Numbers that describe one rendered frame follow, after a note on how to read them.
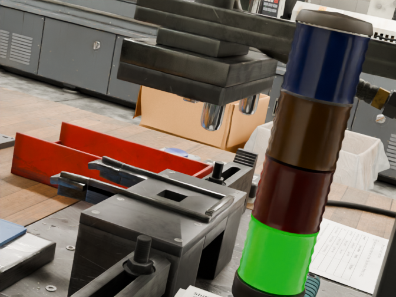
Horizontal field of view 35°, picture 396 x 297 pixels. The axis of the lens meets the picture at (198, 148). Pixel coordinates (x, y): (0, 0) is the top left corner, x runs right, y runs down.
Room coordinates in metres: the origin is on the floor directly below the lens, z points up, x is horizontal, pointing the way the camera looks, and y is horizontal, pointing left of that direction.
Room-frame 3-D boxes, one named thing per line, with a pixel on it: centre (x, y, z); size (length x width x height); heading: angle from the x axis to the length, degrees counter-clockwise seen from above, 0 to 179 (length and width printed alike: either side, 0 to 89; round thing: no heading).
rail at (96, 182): (0.59, 0.04, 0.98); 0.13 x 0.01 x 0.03; 72
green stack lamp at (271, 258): (0.33, -0.05, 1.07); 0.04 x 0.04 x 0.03
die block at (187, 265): (0.61, 0.01, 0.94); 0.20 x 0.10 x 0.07; 162
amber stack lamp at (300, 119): (0.33, -0.05, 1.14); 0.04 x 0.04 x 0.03
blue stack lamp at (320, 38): (0.33, -0.05, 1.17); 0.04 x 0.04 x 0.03
